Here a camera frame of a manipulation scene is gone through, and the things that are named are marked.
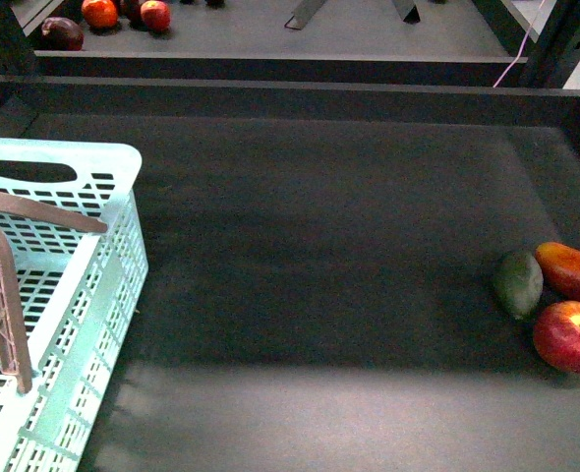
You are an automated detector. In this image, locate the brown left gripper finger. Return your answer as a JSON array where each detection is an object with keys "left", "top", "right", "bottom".
[
  {"left": 0, "top": 192, "right": 108, "bottom": 233},
  {"left": 0, "top": 228, "right": 32, "bottom": 394}
]

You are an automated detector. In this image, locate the light blue plastic basket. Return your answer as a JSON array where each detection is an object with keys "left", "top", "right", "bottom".
[{"left": 0, "top": 139, "right": 148, "bottom": 471}]

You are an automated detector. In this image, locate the red yellow apple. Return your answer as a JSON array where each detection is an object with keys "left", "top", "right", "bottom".
[{"left": 533, "top": 301, "right": 580, "bottom": 374}]

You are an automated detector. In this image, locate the small red apple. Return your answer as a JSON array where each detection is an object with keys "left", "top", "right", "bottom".
[{"left": 140, "top": 1, "right": 171, "bottom": 33}]

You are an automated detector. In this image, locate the dark purple eggplant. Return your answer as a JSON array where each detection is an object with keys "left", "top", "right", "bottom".
[{"left": 40, "top": 17, "right": 85, "bottom": 51}]

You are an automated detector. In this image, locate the orange red tomato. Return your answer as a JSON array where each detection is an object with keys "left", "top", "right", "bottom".
[{"left": 81, "top": 0, "right": 119, "bottom": 30}]

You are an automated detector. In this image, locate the dark red plum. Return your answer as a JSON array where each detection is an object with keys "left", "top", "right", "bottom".
[{"left": 119, "top": 0, "right": 143, "bottom": 25}]

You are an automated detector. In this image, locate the black rear display tray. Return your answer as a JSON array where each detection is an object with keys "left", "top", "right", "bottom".
[{"left": 0, "top": 1, "right": 536, "bottom": 88}]

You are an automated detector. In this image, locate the black display tray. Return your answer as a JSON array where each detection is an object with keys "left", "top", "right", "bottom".
[
  {"left": 0, "top": 1, "right": 536, "bottom": 88},
  {"left": 0, "top": 78, "right": 580, "bottom": 471}
]

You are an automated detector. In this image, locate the black front display tray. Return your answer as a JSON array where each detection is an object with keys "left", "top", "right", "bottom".
[{"left": 0, "top": 78, "right": 580, "bottom": 471}]

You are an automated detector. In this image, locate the flat black divider strip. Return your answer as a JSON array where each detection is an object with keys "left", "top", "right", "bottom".
[{"left": 284, "top": 0, "right": 326, "bottom": 30}]

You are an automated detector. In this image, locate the black triangular divider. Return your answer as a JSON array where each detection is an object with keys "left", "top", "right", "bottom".
[{"left": 392, "top": 0, "right": 420, "bottom": 24}]

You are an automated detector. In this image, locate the green avocado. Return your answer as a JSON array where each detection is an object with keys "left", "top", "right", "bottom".
[{"left": 492, "top": 251, "right": 544, "bottom": 322}]

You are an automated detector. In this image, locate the red orange mango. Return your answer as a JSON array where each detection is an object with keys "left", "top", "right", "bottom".
[{"left": 535, "top": 242, "right": 580, "bottom": 301}]

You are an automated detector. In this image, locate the pink cable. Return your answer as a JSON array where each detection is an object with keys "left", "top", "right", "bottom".
[{"left": 492, "top": 0, "right": 547, "bottom": 89}]

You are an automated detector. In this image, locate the black perforated shelf post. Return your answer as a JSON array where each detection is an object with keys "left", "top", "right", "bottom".
[{"left": 518, "top": 0, "right": 580, "bottom": 89}]

